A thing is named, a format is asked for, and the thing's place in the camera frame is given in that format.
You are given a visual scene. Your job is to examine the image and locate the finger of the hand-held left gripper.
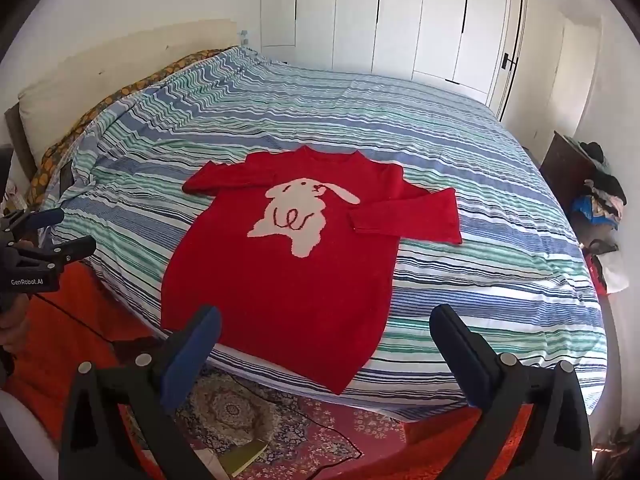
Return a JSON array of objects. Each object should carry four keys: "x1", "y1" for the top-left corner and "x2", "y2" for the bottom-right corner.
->
[
  {"x1": 10, "y1": 235, "x2": 97, "y2": 275},
  {"x1": 0, "y1": 207, "x2": 66, "y2": 247}
]

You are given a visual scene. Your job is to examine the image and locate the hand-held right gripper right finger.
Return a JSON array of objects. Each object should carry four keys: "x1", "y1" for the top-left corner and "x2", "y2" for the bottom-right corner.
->
[{"x1": 429, "y1": 303, "x2": 596, "y2": 480}]

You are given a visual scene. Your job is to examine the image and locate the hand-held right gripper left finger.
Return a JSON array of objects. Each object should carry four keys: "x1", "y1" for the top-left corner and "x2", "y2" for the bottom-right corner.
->
[{"x1": 59, "y1": 304, "x2": 223, "y2": 480}]

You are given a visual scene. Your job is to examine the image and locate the red sweater with white rabbit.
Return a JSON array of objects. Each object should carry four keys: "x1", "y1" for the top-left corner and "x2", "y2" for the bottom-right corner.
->
[{"x1": 161, "y1": 145, "x2": 463, "y2": 395}]

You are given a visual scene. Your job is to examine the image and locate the pile of clothes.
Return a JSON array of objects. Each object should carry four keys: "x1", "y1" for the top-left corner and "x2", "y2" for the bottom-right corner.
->
[{"x1": 570, "y1": 135, "x2": 631, "y2": 296}]

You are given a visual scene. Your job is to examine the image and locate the person's left hand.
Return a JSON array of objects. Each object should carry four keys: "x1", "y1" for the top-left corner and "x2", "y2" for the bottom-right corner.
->
[{"x1": 0, "y1": 296, "x2": 30, "y2": 356}]

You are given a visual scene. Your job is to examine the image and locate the orange bed cover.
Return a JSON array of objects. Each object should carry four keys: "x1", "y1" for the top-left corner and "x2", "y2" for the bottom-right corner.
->
[{"x1": 5, "y1": 260, "x2": 543, "y2": 480}]

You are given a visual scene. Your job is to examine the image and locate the yellow-green book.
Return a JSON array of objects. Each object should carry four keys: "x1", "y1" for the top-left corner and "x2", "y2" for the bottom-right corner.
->
[{"x1": 220, "y1": 437, "x2": 268, "y2": 478}]

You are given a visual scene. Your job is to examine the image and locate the beige headboard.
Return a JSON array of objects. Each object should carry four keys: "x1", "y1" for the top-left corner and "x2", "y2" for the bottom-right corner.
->
[{"x1": 5, "y1": 19, "x2": 238, "y2": 181}]

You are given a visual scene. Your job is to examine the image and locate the patterned rug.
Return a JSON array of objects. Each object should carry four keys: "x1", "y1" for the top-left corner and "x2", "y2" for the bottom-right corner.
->
[{"x1": 125, "y1": 360, "x2": 416, "y2": 480}]

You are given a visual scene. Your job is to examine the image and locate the blue green striped duvet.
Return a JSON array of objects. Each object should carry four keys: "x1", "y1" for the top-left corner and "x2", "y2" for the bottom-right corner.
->
[{"x1": 37, "y1": 45, "x2": 608, "y2": 423}]

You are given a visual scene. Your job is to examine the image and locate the dark wooden cabinet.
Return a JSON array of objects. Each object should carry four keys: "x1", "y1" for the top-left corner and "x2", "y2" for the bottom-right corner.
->
[{"x1": 540, "y1": 130, "x2": 601, "y2": 221}]

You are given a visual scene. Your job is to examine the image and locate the white door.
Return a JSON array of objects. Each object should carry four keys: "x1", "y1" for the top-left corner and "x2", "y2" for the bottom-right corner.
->
[{"x1": 492, "y1": 0, "x2": 568, "y2": 133}]

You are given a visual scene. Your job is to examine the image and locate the black cable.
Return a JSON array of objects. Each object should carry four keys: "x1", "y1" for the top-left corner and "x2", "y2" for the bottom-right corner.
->
[{"x1": 30, "y1": 293, "x2": 121, "y2": 349}]

